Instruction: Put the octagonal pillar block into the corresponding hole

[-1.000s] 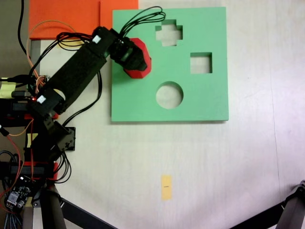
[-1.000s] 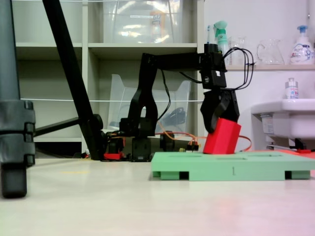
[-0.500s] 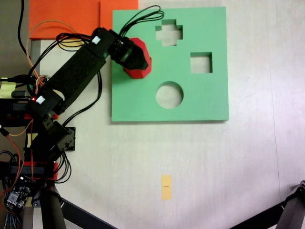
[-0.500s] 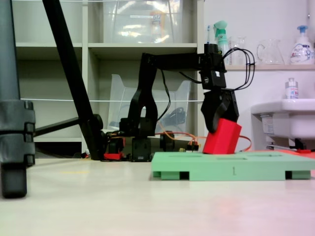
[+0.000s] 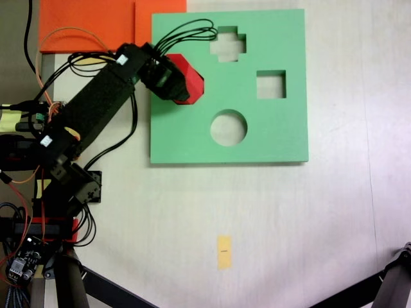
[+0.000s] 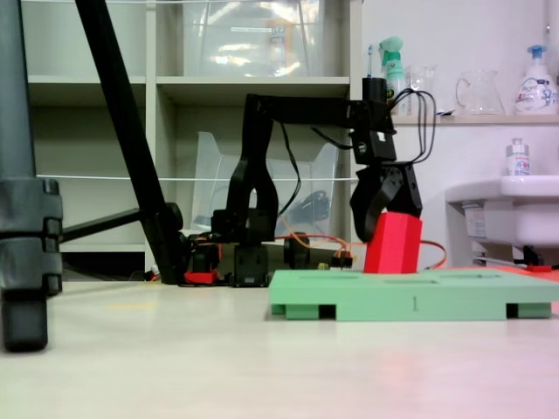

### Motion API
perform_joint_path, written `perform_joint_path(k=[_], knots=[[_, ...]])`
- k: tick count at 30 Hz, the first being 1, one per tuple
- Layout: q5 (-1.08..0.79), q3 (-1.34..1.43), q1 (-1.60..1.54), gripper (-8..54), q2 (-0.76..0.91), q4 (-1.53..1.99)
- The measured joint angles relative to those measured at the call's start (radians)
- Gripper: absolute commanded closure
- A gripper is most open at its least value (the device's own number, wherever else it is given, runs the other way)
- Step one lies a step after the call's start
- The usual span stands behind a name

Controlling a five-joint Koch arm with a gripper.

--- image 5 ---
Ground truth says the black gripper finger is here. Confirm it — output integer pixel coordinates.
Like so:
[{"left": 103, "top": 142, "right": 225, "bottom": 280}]
[{"left": 165, "top": 56, "right": 191, "bottom": 101}]

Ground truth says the red octagonal pillar block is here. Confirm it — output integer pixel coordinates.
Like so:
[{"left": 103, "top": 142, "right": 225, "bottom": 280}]
[{"left": 165, "top": 53, "right": 206, "bottom": 106}]

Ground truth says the wide yellow tape strip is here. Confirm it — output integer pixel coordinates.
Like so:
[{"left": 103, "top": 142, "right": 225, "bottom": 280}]
[{"left": 76, "top": 56, "right": 109, "bottom": 67}]

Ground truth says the large orange foam slab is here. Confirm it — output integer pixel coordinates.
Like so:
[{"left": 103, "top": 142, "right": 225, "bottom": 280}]
[{"left": 38, "top": 0, "right": 152, "bottom": 54}]

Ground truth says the green shape sorter board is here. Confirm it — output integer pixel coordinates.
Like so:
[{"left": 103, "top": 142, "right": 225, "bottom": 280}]
[{"left": 149, "top": 8, "right": 310, "bottom": 167}]

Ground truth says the pale yellow tape strip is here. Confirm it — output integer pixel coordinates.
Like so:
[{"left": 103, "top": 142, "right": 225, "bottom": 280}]
[{"left": 0, "top": 108, "right": 24, "bottom": 132}]

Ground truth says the small yellow tape piece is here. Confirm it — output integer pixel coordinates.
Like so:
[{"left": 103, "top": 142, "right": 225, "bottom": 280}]
[{"left": 36, "top": 178, "right": 52, "bottom": 199}]

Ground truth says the black tripod leg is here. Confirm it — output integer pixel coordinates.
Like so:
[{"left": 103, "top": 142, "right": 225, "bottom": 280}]
[
  {"left": 53, "top": 253, "right": 90, "bottom": 308},
  {"left": 372, "top": 242, "right": 411, "bottom": 308}
]

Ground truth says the small black circuit board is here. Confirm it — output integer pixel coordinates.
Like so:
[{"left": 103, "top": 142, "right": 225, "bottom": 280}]
[{"left": 6, "top": 237, "right": 44, "bottom": 285}]

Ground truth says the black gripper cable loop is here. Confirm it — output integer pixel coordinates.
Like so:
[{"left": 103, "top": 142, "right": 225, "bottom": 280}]
[{"left": 153, "top": 19, "right": 219, "bottom": 55}]

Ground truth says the long black servo cable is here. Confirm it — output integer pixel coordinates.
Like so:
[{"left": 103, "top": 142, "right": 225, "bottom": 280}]
[{"left": 83, "top": 92, "right": 139, "bottom": 169}]

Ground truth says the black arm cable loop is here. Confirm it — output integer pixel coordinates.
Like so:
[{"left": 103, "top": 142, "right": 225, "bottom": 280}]
[{"left": 35, "top": 51, "right": 117, "bottom": 101}]

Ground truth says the circuit board with wires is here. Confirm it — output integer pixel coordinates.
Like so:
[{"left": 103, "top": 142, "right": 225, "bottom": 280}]
[{"left": 31, "top": 101, "right": 68, "bottom": 125}]

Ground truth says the thin orange wire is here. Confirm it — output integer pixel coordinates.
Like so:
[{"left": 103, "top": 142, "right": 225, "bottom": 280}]
[{"left": 35, "top": 27, "right": 112, "bottom": 108}]

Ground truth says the black plug cable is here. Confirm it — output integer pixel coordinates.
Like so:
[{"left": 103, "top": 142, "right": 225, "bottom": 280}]
[{"left": 0, "top": 101, "right": 44, "bottom": 112}]

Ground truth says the thick black cable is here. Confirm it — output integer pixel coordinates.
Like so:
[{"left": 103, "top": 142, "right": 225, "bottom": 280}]
[{"left": 24, "top": 0, "right": 38, "bottom": 75}]

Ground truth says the black base cable loop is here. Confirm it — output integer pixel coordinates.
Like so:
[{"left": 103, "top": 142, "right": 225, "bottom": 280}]
[{"left": 72, "top": 205, "right": 97, "bottom": 246}]

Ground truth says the braided black white cable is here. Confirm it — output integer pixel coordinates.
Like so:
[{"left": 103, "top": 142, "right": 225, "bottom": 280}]
[{"left": 2, "top": 285, "right": 23, "bottom": 308}]

